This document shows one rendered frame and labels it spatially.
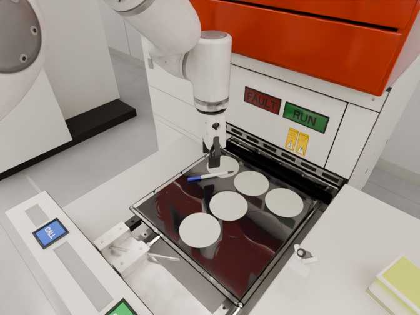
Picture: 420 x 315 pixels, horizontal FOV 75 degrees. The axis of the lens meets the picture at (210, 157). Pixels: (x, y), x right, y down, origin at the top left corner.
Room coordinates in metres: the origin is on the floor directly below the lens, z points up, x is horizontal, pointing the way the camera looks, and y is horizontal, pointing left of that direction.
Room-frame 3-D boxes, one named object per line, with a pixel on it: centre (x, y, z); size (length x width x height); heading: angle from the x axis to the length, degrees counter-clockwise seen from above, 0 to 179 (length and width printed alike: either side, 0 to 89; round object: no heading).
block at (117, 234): (0.38, 0.23, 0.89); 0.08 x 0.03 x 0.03; 138
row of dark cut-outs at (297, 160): (0.65, -0.18, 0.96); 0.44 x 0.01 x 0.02; 48
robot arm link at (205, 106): (0.58, 0.00, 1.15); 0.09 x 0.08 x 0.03; 14
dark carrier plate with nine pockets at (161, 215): (0.48, -0.05, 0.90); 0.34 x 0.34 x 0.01; 48
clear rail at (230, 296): (0.35, 0.07, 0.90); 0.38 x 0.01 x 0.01; 48
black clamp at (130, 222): (0.42, 0.19, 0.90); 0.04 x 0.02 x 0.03; 138
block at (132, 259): (0.32, 0.17, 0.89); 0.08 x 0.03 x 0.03; 138
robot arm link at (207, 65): (0.59, 0.00, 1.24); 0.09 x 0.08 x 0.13; 56
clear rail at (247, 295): (0.36, -0.18, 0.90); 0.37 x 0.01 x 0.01; 138
